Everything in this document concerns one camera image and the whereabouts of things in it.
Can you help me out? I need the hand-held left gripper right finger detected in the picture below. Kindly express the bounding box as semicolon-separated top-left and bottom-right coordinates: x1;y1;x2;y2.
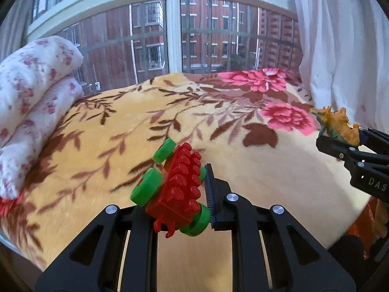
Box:
204;163;357;292

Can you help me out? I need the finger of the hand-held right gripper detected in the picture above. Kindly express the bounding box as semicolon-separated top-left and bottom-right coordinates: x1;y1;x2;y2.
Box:
315;134;361;162
358;128;389;154

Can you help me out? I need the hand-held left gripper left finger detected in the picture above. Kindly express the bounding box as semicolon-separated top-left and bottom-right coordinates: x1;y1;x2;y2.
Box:
35;204;159;292

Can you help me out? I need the orange green toy dinosaur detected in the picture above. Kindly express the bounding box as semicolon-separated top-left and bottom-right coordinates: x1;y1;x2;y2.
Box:
309;106;361;147

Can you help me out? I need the red toy block car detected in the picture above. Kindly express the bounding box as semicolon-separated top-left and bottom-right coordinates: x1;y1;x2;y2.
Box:
131;138;211;238

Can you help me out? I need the white sheer curtain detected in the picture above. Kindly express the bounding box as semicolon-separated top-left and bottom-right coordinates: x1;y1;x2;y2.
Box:
291;0;389;135

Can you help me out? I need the yellow floral blanket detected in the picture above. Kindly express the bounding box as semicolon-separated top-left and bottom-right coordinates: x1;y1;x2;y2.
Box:
0;68;375;274

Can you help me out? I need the folded pink floral quilt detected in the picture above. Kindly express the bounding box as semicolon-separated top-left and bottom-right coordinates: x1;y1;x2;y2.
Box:
0;36;85;202

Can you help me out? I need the red brick building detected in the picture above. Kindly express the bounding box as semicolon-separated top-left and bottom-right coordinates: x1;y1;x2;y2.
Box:
33;0;302;95

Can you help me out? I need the pale pink curtain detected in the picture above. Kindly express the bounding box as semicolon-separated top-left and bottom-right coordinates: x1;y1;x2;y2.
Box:
0;0;41;63

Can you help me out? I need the white window frame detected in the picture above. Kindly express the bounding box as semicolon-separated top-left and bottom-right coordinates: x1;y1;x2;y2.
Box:
27;0;302;95

